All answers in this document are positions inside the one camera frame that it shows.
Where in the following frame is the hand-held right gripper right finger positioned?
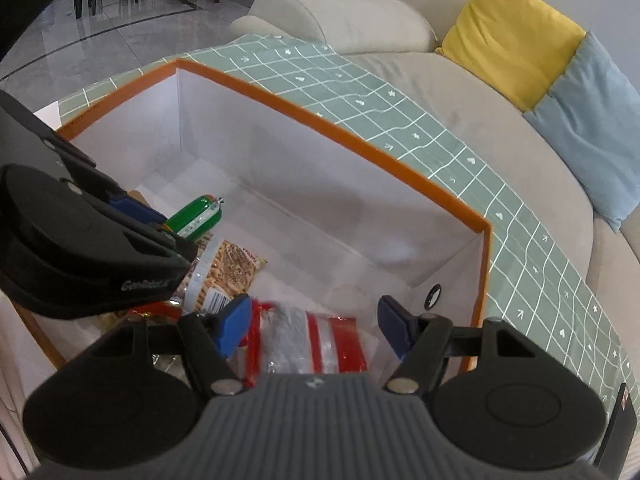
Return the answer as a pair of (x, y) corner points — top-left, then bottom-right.
(377, 294), (534, 395)

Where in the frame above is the orange cardboard box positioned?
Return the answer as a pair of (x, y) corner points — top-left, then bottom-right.
(15, 58), (494, 374)

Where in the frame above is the striped peanut packet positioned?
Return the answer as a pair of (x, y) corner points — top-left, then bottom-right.
(181, 232), (269, 317)

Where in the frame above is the black notebook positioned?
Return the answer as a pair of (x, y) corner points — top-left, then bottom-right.
(592, 382), (639, 472)

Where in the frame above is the white paper sheet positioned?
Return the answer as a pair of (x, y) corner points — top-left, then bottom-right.
(34, 101), (64, 129)

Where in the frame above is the green checked tablecloth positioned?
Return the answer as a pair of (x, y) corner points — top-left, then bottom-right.
(56, 33), (637, 413)

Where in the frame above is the beige sofa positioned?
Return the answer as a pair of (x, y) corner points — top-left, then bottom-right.
(227, 0), (640, 292)

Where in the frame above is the yellow pillow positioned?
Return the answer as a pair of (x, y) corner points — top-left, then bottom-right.
(434, 0), (587, 113)

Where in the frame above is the red clear sausage packet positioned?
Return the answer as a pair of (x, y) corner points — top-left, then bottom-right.
(244, 298), (370, 379)

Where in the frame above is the green sausage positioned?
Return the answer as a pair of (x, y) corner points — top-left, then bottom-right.
(162, 194), (226, 242)

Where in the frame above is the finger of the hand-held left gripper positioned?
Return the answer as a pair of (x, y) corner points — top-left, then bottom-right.
(85, 199), (199, 274)
(42, 135), (169, 227)

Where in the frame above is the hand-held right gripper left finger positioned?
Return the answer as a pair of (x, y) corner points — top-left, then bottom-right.
(95, 293), (252, 396)

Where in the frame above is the light blue pillow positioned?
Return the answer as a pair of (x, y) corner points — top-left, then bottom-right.
(522, 30), (640, 234)

